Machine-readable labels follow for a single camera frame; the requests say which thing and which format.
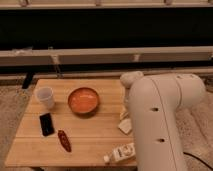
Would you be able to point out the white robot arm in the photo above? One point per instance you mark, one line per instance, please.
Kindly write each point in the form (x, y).
(152, 102)

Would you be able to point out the orange ceramic bowl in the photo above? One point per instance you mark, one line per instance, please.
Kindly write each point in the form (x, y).
(83, 100)

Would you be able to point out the white milk carton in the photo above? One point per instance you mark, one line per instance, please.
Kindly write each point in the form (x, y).
(120, 154)

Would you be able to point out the dark red chili pepper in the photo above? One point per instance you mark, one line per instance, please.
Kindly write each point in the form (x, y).
(64, 140)

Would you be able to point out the black rectangular phone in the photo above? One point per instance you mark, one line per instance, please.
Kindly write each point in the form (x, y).
(46, 124)

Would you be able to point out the black table leg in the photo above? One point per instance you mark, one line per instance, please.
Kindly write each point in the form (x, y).
(27, 80)

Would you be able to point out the long metal rail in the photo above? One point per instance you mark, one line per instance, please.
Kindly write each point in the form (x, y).
(105, 55)

